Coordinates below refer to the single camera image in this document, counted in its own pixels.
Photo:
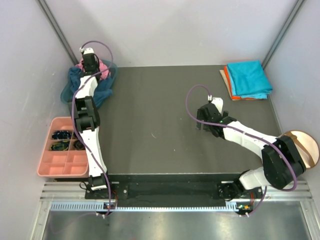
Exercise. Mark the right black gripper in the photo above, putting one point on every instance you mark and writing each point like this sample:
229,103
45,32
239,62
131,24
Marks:
199,116

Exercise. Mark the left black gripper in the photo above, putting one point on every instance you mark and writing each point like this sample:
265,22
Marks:
96,65

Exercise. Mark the pink t shirt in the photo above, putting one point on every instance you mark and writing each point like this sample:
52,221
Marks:
103,70

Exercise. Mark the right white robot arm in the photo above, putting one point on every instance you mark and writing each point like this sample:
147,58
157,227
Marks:
281,160

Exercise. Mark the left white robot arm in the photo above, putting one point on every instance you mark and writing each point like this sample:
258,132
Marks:
86,120

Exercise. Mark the teal plastic basket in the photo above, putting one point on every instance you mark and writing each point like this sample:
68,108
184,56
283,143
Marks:
104,86

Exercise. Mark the dark blue t shirt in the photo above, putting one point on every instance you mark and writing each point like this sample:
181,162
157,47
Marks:
101,93

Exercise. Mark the folded orange t shirt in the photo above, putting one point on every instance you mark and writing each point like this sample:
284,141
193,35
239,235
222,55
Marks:
229,82

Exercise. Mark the folded beige t shirt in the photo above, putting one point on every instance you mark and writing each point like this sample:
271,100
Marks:
225,81

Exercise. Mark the folded turquoise t shirt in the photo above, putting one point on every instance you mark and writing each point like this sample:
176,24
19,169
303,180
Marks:
248,80

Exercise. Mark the dark patterned item back left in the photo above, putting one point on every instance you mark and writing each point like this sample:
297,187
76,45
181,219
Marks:
61,135

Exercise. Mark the dark patterned item front left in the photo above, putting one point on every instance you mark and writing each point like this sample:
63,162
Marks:
60,146

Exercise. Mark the pink compartment tray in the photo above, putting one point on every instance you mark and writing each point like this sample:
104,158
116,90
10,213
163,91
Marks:
62,164

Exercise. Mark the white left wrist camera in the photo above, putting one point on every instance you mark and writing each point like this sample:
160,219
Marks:
85,51

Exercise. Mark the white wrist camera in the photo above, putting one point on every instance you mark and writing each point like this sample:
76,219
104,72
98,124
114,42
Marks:
217,101
85,51

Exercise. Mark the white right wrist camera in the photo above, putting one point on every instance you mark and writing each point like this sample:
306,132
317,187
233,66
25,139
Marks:
217,101

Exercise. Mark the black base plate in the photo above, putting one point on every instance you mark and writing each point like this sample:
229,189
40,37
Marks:
209,186

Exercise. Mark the grey slotted cable duct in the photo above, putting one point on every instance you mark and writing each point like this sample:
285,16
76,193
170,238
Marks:
90,206

